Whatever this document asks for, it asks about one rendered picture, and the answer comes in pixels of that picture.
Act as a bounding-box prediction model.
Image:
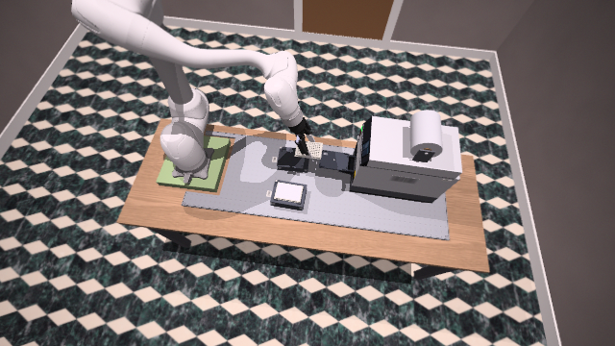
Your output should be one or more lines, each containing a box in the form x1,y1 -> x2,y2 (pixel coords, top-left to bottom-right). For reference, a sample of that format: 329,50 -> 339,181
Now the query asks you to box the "white cylinder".
410,110 -> 443,158

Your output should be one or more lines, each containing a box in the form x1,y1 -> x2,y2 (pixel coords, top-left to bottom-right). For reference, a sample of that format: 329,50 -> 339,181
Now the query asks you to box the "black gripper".
288,117 -> 315,159

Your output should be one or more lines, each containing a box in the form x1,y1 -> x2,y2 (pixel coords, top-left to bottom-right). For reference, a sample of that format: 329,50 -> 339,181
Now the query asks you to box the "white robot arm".
72,0 -> 303,185

